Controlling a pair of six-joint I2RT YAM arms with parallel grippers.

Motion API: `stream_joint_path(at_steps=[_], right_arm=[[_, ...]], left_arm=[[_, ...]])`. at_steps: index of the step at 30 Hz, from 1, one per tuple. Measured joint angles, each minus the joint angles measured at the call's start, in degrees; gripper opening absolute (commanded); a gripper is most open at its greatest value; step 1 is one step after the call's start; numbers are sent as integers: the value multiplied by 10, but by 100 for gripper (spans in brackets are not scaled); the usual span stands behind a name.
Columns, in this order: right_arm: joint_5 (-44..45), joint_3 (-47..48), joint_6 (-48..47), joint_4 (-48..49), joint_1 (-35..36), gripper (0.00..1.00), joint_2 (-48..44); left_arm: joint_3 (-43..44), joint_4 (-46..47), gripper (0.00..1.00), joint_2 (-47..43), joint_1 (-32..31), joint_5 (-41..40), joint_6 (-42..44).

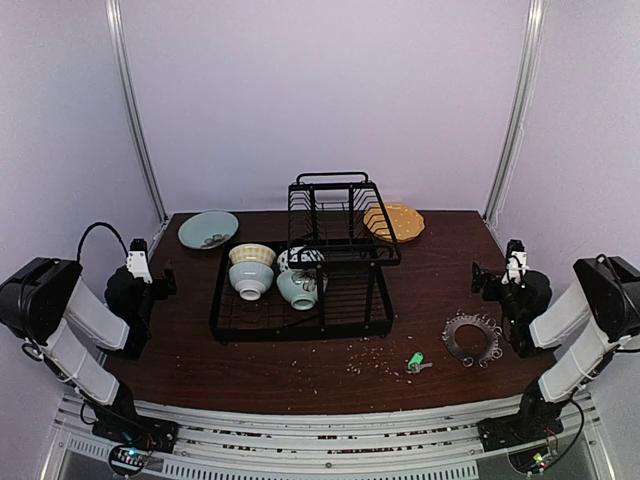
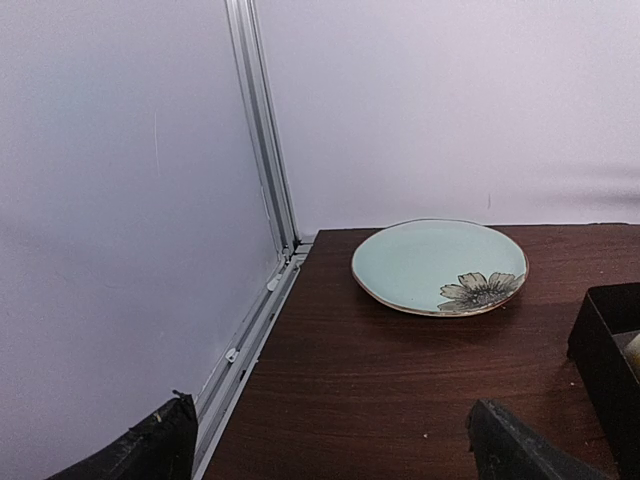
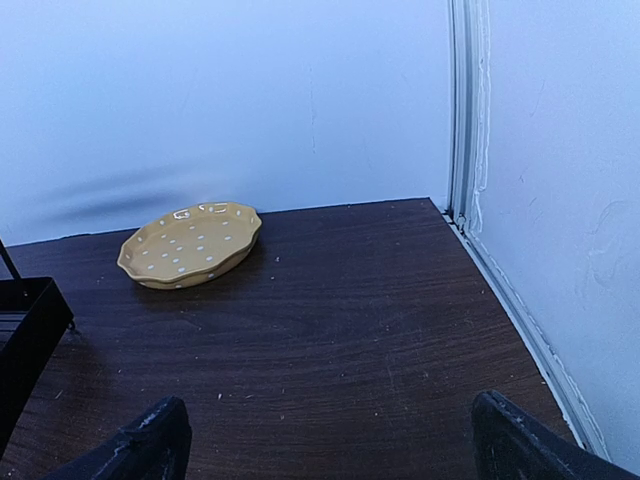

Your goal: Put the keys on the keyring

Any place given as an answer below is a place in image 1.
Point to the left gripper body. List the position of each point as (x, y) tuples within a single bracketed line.
[(144, 311)]

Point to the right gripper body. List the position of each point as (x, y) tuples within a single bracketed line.
[(484, 279)]

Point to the metal keyring disc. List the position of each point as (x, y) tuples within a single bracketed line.
[(474, 340)]

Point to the black wire dish rack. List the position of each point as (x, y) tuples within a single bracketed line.
[(325, 212)]

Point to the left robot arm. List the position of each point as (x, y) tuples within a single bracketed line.
[(47, 301)]

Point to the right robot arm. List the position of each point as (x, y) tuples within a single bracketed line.
[(590, 322)]

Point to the light blue ceramic plate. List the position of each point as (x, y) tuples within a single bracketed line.
[(207, 230)]

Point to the light blue striped bowl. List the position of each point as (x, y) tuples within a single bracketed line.
[(251, 279)]

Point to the yellow checked bowl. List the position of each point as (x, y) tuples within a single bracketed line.
[(252, 252)]

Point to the yellow dotted plate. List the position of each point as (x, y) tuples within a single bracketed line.
[(405, 222)]

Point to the white black dotted bowl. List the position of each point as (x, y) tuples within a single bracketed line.
[(299, 254)]

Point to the green floral bowl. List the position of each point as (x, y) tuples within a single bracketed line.
[(300, 288)]

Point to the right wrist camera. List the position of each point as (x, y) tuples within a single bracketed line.
[(516, 263)]

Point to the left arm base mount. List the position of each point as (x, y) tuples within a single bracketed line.
[(151, 434)]

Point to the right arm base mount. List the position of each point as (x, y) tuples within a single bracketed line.
[(516, 429)]

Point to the aluminium front rail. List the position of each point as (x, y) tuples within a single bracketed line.
[(439, 443)]

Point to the left aluminium frame post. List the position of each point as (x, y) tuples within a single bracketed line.
[(133, 116)]

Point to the aluminium frame post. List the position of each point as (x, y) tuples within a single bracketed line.
[(514, 134), (133, 116)]

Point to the right aluminium frame post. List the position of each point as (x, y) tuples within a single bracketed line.
[(514, 134)]

